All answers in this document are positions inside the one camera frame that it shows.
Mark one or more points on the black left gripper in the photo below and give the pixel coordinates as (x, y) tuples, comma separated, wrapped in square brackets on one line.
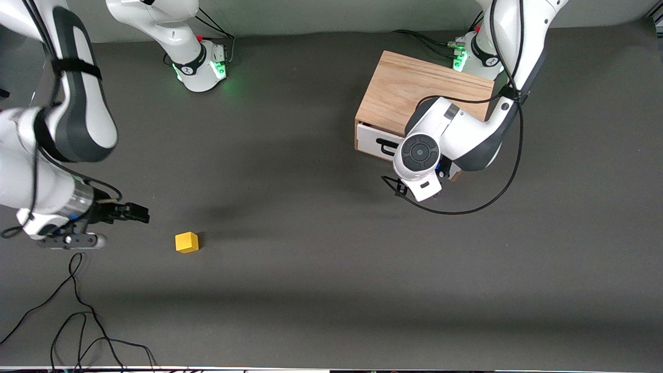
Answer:
[(446, 163)]

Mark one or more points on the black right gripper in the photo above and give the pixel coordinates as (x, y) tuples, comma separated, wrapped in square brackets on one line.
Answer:
[(105, 213)]

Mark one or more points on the yellow cube block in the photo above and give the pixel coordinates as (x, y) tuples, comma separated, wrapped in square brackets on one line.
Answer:
[(186, 242)]

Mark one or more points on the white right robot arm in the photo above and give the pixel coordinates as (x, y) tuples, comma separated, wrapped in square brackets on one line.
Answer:
[(77, 103)]

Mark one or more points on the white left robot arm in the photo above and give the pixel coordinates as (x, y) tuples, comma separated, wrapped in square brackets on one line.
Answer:
[(466, 140)]

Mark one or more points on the wooden drawer cabinet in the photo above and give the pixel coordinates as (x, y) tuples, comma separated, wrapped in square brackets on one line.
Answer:
[(399, 88)]

